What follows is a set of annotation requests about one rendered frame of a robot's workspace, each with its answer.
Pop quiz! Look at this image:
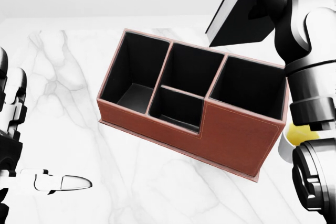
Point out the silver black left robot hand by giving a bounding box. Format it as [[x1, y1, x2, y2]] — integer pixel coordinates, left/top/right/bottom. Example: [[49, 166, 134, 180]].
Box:
[[0, 47, 93, 224]]

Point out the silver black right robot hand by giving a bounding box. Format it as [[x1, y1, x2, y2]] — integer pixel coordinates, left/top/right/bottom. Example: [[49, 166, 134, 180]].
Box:
[[222, 0, 336, 72]]

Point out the white mug with yellow inside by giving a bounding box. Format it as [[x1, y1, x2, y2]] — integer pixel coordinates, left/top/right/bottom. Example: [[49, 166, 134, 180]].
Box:
[[278, 123, 322, 163]]

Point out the red-brown desk caddy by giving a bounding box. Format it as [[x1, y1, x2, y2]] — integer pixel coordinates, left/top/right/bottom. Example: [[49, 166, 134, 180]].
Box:
[[96, 27, 290, 184]]

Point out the black book with white pages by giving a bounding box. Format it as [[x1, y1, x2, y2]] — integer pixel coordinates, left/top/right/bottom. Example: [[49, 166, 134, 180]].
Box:
[[205, 0, 276, 48]]

